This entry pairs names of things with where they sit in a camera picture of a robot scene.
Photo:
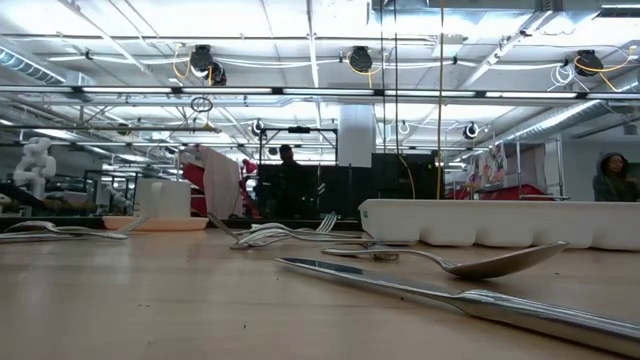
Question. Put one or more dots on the colourful poster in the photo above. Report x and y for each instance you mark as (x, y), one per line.
(492, 167)

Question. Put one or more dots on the silver ventilation duct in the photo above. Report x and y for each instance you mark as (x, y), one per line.
(25, 64)
(560, 117)

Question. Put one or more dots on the silver fork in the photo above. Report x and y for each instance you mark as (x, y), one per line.
(222, 227)
(327, 223)

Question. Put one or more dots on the person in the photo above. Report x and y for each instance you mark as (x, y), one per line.
(615, 185)
(287, 175)

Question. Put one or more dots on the red storage bins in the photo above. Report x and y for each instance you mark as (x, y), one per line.
(510, 192)

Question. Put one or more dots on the white plastic cutlery tray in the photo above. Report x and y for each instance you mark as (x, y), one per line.
(500, 220)

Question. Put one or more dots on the black gantry frame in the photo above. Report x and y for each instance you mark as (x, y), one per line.
(299, 129)

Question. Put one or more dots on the white cover sheet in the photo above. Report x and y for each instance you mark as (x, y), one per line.
(222, 185)

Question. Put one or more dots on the silver spoon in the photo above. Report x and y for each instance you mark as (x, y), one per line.
(500, 265)
(30, 226)
(240, 246)

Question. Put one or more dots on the white pillar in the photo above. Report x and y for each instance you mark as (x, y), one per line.
(356, 135)

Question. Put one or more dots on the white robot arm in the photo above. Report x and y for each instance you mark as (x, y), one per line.
(35, 167)

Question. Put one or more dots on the metal shelf rack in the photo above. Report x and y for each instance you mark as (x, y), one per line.
(545, 197)

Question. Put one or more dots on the overhead LED light bar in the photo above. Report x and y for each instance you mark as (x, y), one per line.
(125, 90)

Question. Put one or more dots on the red machine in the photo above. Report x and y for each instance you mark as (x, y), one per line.
(192, 175)

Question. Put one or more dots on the black partition cabinets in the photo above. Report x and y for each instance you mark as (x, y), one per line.
(390, 180)

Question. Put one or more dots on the silver table knife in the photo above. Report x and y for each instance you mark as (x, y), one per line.
(385, 257)
(20, 239)
(525, 310)

